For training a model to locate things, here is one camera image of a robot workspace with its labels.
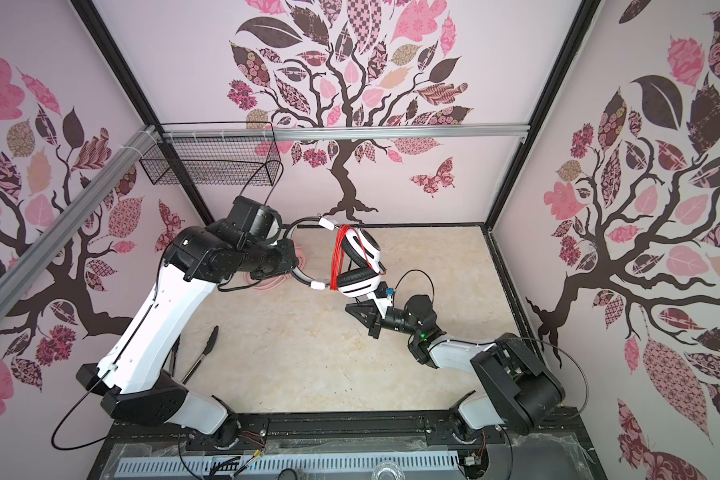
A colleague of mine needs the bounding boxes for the pink headphones with cable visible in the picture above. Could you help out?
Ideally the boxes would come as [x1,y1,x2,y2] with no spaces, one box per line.
[244,245,306,292]

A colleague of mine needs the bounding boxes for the white black headphones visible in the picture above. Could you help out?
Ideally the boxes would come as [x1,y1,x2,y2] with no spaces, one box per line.
[283,216,386,300]

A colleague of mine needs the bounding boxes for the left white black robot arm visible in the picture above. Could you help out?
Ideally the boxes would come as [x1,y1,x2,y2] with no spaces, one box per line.
[77,196,298,449]

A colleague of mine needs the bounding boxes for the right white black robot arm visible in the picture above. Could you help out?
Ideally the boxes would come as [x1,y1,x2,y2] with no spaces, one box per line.
[345,295,565,442]

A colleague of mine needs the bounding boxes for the black tongs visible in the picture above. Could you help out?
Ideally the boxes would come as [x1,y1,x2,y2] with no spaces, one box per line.
[166,325,220,388]

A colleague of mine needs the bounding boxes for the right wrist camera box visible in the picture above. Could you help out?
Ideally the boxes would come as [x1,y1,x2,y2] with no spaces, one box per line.
[368,283,394,319]

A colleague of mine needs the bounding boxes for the black wire mesh basket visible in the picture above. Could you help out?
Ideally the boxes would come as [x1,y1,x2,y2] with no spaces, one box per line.
[140,121,284,187]

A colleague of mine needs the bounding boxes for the back aluminium rail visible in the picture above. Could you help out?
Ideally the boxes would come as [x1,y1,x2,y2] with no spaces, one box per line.
[162,123,530,141]

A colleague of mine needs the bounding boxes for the aluminium rail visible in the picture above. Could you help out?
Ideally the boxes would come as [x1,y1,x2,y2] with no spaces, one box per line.
[162,123,530,141]
[0,125,158,322]

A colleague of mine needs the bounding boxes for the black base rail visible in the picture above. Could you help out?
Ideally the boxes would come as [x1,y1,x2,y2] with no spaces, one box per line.
[88,407,606,479]

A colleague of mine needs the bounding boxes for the white slotted cable duct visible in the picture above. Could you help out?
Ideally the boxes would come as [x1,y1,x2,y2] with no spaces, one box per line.
[110,451,462,479]

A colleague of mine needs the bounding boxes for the left aluminium rail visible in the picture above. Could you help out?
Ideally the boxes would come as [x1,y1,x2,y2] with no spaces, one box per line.
[0,125,158,322]

